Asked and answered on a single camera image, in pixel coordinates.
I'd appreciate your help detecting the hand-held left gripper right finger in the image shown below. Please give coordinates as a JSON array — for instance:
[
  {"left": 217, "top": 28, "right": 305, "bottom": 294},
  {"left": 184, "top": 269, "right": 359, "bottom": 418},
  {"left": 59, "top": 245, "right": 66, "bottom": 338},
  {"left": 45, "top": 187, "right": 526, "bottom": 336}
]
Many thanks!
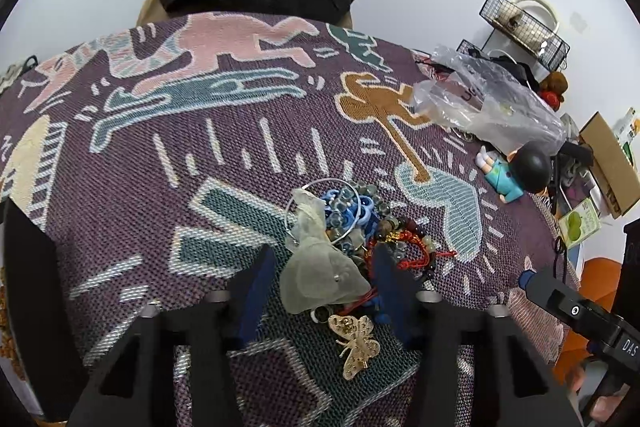
[{"left": 372, "top": 244, "right": 583, "bottom": 427}]

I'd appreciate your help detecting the brown teddy bear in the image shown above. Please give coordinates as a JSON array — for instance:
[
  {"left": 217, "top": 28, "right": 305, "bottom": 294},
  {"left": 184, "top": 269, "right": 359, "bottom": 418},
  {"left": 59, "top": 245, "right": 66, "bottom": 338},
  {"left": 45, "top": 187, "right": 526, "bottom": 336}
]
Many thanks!
[{"left": 539, "top": 72, "right": 570, "bottom": 110}]

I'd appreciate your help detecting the gold butterfly hair clip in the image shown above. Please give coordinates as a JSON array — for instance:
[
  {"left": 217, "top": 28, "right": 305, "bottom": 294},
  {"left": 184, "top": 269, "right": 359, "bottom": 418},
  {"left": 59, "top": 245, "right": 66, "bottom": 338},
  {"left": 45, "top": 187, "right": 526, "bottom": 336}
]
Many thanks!
[{"left": 327, "top": 314, "right": 382, "bottom": 380}]

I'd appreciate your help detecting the orange stool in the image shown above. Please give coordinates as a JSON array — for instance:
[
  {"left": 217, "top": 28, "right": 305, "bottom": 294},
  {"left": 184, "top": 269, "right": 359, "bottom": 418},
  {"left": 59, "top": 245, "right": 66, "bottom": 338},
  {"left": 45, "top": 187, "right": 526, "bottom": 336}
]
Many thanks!
[{"left": 552, "top": 257, "right": 626, "bottom": 373}]

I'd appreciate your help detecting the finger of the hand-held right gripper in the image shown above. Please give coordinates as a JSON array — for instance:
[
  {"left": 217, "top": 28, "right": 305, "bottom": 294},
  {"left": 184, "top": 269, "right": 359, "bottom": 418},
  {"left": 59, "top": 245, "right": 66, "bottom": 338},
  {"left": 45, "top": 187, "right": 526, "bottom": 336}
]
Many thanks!
[{"left": 518, "top": 269, "right": 623, "bottom": 343}]

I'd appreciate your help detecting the thin silver bangle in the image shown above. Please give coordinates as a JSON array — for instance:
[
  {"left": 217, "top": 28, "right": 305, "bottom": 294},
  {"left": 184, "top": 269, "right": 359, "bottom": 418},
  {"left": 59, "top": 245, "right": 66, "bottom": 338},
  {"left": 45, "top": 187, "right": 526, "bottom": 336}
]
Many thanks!
[{"left": 284, "top": 178, "right": 373, "bottom": 253}]

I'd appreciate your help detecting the open cardboard box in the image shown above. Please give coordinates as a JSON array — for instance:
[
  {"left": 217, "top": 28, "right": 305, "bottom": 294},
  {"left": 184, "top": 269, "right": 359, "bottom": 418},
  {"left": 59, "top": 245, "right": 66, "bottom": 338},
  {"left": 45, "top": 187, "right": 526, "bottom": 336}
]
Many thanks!
[{"left": 579, "top": 112, "right": 640, "bottom": 219}]

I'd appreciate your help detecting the grey-green bead bracelet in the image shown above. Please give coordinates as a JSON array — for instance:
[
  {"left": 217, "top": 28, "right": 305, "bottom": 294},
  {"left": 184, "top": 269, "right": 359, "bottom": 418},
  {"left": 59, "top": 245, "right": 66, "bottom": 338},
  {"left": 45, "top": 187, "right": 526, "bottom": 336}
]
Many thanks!
[{"left": 342, "top": 181, "right": 396, "bottom": 220}]

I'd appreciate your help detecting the black-haired doll figure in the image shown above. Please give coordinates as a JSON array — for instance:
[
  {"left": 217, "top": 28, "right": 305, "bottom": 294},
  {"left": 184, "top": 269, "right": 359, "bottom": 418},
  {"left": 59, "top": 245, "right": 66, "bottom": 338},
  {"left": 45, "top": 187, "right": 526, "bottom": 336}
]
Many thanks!
[{"left": 475, "top": 142, "right": 551, "bottom": 204}]

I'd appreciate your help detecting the green and yellow carton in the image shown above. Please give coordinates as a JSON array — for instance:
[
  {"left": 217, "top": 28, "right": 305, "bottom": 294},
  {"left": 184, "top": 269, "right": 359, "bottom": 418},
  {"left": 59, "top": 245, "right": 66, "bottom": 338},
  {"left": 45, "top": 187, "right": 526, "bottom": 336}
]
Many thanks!
[{"left": 614, "top": 107, "right": 640, "bottom": 158}]

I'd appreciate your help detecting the black square box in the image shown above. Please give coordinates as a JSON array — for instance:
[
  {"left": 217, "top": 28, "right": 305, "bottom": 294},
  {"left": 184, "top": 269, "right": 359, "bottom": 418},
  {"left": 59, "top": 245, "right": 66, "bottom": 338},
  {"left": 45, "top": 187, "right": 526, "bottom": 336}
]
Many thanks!
[{"left": 0, "top": 197, "right": 88, "bottom": 423}]

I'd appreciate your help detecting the tan chair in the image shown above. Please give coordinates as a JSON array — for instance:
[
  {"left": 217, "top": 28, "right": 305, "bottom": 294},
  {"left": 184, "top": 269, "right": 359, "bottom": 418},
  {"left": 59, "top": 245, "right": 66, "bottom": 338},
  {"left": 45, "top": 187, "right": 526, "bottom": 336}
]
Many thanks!
[{"left": 136, "top": 0, "right": 168, "bottom": 26}]

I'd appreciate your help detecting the black bag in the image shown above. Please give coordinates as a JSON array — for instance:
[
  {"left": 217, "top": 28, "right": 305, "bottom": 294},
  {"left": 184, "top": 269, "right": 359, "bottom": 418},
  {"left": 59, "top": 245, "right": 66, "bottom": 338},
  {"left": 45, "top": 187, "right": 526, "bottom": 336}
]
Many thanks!
[{"left": 467, "top": 48, "right": 542, "bottom": 95}]

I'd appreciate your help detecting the clear plastic bag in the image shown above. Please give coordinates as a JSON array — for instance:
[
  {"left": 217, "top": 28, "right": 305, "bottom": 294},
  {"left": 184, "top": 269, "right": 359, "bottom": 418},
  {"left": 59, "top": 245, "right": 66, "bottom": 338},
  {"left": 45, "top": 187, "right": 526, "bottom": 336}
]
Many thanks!
[{"left": 410, "top": 46, "right": 568, "bottom": 156}]

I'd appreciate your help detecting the black wire basket rack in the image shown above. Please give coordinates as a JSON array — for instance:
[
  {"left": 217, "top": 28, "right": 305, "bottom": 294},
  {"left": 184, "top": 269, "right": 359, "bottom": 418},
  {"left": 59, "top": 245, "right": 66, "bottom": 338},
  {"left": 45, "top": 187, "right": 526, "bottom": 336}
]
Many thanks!
[{"left": 457, "top": 0, "right": 571, "bottom": 72}]

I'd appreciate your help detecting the black appliance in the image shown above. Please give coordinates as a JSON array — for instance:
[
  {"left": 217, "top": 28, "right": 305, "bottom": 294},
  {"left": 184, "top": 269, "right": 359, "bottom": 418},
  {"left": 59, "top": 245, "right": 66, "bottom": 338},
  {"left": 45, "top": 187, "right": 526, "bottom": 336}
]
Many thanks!
[{"left": 551, "top": 142, "right": 596, "bottom": 208}]

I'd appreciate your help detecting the mixed stone bead bracelet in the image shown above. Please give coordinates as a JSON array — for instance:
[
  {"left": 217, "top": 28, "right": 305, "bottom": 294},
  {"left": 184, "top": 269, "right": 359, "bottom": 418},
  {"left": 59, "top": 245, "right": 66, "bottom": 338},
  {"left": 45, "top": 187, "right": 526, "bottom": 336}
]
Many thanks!
[{"left": 375, "top": 216, "right": 443, "bottom": 280}]

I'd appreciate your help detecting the pale green organza pouch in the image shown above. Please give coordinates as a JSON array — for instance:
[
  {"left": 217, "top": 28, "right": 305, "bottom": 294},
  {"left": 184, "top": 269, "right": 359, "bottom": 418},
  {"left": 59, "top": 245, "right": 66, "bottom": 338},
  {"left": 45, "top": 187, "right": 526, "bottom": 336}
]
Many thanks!
[{"left": 279, "top": 188, "right": 373, "bottom": 314}]

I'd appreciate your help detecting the person's right hand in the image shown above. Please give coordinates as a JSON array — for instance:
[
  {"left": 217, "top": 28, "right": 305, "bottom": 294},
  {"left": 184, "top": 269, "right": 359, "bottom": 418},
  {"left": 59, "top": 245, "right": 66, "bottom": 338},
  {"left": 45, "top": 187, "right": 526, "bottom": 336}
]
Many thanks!
[{"left": 589, "top": 392, "right": 630, "bottom": 420}]

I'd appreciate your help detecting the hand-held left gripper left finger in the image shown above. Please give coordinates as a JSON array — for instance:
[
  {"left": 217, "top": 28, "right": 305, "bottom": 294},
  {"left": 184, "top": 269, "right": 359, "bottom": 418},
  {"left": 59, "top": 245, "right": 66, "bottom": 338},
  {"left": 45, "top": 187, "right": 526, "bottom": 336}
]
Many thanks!
[{"left": 67, "top": 244, "right": 278, "bottom": 427}]

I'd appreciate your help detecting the green packet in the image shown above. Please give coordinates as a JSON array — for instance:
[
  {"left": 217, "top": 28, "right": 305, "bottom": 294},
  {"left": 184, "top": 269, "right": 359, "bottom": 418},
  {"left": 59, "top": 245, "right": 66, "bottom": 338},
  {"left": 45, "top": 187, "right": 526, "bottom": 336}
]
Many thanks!
[{"left": 557, "top": 199, "right": 602, "bottom": 249}]

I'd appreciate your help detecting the white round-handled bag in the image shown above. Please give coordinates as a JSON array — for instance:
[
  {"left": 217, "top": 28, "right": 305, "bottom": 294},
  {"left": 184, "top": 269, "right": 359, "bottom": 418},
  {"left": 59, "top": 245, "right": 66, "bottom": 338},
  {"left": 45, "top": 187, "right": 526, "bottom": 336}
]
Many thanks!
[{"left": 511, "top": 0, "right": 559, "bottom": 35}]

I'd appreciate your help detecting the purple printed blanket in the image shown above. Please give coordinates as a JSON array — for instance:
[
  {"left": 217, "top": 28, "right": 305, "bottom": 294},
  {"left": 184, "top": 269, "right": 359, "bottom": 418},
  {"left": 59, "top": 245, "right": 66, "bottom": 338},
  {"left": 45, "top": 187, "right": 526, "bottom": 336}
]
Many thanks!
[{"left": 0, "top": 12, "right": 583, "bottom": 427}]

